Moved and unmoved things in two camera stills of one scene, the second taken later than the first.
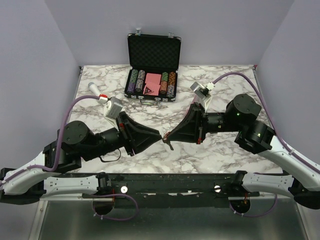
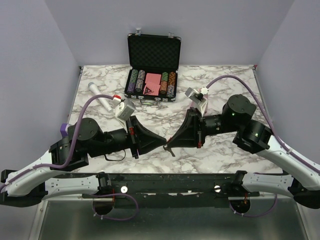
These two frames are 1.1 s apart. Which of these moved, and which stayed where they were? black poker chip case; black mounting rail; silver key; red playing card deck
Moved: silver key
Stayed: black mounting rail; red playing card deck; black poker chip case
